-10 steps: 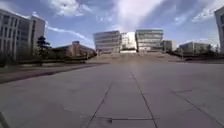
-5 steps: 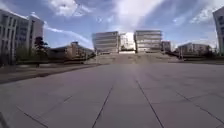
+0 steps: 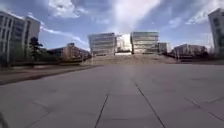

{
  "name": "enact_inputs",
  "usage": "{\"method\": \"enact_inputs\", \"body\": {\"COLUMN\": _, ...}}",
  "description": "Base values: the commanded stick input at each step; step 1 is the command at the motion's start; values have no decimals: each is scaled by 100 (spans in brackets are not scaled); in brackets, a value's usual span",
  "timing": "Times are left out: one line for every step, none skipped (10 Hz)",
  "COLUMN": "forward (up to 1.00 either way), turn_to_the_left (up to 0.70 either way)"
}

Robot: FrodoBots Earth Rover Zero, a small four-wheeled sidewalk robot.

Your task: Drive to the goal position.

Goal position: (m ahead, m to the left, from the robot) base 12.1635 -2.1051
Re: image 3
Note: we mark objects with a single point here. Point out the brown low building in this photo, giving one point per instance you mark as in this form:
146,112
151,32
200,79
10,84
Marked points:
68,52

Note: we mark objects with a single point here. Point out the dark tree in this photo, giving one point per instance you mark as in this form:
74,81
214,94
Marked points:
34,48

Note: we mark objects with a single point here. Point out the grey tall building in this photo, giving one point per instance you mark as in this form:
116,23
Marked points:
217,31

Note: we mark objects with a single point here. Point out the grey paved plaza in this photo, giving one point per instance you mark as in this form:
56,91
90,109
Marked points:
126,96

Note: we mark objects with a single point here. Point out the low distant building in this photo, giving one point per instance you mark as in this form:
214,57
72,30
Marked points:
190,50

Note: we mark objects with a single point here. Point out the brown ground strip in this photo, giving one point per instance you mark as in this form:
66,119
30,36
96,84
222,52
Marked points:
30,72

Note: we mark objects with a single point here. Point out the wide stone stairway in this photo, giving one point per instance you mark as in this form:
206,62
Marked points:
128,59

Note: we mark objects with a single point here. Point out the pale tall building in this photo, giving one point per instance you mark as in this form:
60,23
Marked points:
15,36

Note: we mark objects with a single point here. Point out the glass office building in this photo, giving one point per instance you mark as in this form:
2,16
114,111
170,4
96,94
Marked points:
123,43

